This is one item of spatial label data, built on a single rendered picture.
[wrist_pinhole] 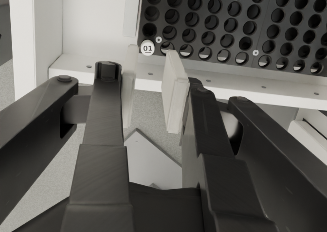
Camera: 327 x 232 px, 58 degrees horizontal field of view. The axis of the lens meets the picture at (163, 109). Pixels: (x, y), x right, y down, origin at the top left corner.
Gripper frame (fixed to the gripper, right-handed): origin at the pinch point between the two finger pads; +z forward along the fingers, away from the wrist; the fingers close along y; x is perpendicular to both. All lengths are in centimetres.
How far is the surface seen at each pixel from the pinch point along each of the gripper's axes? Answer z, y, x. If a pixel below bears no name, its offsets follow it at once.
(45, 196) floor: 99, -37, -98
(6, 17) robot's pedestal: 58, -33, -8
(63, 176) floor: 99, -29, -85
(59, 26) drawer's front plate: 14.6, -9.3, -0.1
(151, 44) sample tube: 8.4, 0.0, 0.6
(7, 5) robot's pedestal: 56, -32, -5
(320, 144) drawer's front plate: 11.4, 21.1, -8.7
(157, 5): 9.6, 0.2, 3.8
